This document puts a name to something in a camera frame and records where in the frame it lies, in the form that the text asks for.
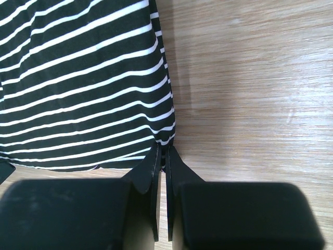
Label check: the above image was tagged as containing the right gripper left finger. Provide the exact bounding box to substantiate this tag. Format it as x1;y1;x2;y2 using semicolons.
1;144;161;249

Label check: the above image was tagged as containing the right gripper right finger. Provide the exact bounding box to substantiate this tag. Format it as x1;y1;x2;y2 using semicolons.
165;147;325;249

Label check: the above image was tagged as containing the black white striped tank top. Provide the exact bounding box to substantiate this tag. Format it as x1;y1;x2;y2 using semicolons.
1;1;175;172

